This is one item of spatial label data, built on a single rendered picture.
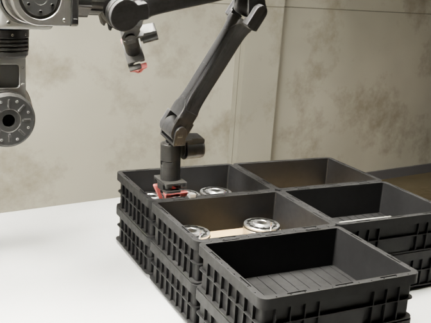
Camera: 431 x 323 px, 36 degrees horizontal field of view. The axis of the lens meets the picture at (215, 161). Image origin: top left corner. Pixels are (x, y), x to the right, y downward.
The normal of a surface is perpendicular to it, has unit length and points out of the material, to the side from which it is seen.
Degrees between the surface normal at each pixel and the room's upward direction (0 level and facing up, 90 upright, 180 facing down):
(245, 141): 90
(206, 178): 90
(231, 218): 90
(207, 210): 90
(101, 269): 0
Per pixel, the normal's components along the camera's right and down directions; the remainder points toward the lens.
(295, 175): 0.44, 0.26
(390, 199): -0.90, 0.06
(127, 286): 0.07, -0.96
